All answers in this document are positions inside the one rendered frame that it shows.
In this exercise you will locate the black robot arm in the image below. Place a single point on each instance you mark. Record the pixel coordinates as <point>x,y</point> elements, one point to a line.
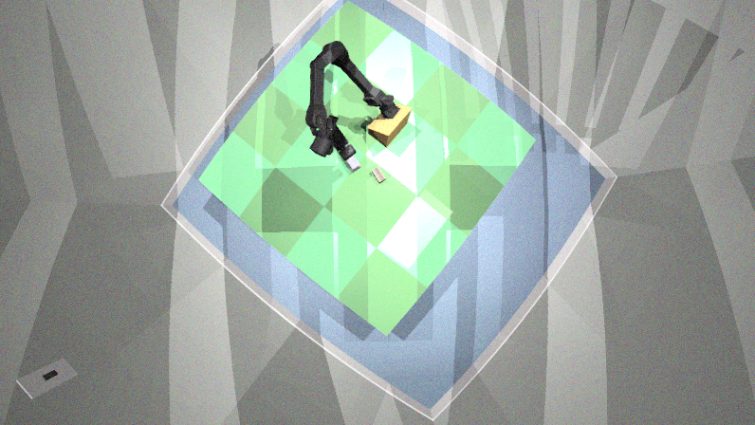
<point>335,53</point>

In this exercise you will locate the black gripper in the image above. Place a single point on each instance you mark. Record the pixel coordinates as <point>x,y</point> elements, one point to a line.
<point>345,151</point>

